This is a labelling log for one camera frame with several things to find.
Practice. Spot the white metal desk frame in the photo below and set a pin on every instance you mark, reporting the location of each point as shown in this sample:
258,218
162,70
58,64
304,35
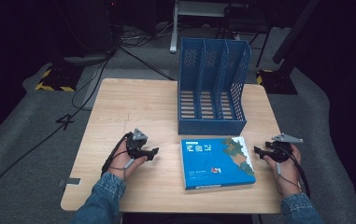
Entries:
174,28

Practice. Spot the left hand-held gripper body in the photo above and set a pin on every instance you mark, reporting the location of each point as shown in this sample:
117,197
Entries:
136,143

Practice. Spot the person's left hand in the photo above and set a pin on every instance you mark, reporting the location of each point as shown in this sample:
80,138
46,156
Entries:
121,161

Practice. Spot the person's right hand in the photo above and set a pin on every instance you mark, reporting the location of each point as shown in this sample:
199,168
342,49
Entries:
287,175

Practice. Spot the black slanted stand pole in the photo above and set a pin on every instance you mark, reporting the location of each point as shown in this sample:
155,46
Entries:
294,31

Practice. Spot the black chair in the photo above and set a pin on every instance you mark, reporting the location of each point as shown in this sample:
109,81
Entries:
244,18

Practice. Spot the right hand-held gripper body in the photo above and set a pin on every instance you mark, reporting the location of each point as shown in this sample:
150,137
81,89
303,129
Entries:
281,151

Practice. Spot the blue plastic file rack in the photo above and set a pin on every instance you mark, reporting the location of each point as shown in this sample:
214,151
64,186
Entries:
211,124

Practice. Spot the dark computer tower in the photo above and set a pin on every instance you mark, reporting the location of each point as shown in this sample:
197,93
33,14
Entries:
101,25

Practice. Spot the yellow black striped stand base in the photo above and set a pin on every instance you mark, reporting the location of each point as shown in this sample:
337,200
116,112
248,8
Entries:
57,81
278,84

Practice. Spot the grey tape strip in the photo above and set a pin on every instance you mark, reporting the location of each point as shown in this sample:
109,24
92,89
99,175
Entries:
73,181

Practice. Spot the blue boxed book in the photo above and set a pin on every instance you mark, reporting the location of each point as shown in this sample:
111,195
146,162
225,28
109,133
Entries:
216,163

